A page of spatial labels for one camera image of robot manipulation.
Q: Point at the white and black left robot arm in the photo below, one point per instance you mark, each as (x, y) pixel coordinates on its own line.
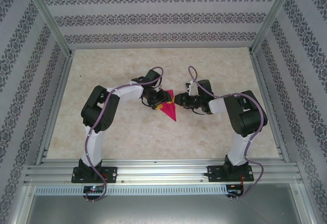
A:
(130, 92)

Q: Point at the aluminium mounting rail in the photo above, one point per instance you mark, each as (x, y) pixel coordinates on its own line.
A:
(163, 173)

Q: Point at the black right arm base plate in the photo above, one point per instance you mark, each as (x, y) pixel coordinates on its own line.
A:
(213, 173)

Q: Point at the aluminium frame post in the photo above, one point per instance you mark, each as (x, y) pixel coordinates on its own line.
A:
(272, 17)
(51, 17)

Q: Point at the grey metal sheet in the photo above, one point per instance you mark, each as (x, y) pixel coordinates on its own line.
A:
(163, 208)

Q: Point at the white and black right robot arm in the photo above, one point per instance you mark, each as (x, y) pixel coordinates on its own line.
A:
(217, 105)

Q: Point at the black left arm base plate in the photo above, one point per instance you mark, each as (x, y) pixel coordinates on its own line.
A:
(112, 174)

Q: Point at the pink paper sheet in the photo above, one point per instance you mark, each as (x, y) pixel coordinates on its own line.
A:
(171, 111)

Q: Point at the aluminium side rail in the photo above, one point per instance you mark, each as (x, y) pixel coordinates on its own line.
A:
(261, 80)
(56, 106)

